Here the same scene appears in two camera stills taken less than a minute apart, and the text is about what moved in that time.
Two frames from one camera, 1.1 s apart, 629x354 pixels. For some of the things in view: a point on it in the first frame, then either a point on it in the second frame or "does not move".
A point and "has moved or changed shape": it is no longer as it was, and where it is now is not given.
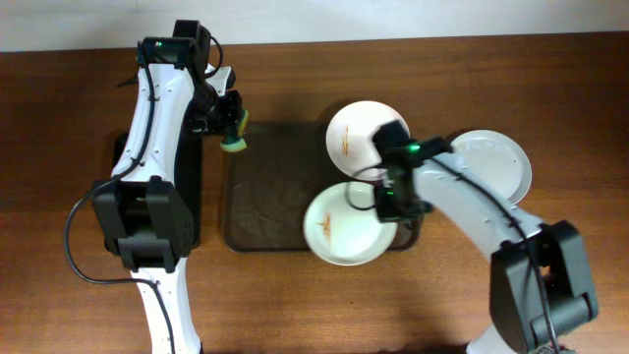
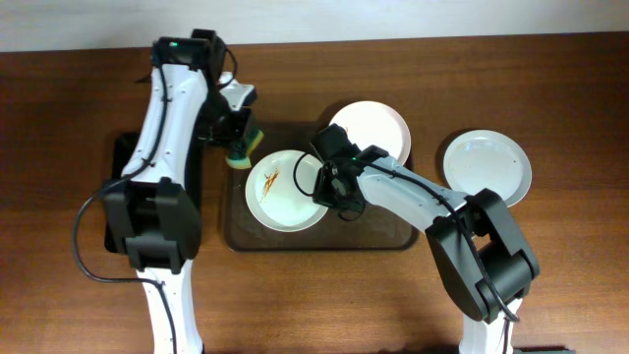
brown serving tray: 270,184 does not move
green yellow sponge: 238,144 has moved or changed shape
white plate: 341,224 to 279,191
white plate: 499,156 does not move
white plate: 348,138 does not move
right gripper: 388,213 to 322,195
